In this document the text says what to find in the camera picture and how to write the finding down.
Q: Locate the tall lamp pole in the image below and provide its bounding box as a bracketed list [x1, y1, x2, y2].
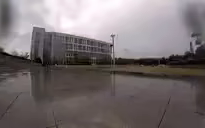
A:
[109, 32, 117, 67]

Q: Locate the wet grey paved plaza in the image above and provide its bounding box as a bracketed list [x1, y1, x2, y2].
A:
[0, 66, 205, 128]

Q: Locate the grey multi-storey building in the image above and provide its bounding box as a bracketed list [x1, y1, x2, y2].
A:
[29, 26, 113, 66]

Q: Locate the grass lawn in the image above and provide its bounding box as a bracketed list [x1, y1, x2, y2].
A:
[103, 65, 205, 78]

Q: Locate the row of dark trees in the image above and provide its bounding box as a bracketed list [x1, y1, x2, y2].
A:
[116, 32, 205, 66]

